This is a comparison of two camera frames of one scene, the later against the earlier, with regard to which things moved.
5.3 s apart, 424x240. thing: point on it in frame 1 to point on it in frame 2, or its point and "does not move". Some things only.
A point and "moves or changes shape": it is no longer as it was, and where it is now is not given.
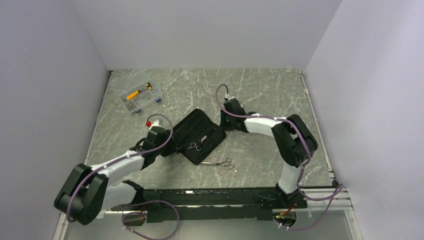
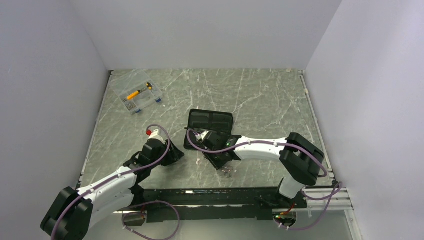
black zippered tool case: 198,136 moves or changes shape
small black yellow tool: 148,85 does not move
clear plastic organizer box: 136,90 does not move
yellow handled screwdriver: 133,94 does not move
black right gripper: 223,125 to 209,154
